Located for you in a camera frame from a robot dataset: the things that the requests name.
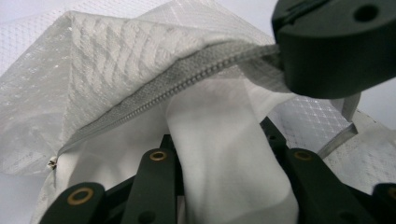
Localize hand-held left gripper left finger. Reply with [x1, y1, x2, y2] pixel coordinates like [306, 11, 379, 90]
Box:
[159, 133, 186, 198]

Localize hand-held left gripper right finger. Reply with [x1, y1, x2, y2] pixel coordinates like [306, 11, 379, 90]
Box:
[260, 116, 292, 163]

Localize white cloth garment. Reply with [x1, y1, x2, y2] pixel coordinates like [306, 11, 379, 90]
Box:
[66, 77, 300, 224]

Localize white mesh laundry bag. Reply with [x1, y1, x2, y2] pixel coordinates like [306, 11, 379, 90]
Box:
[0, 0, 396, 224]

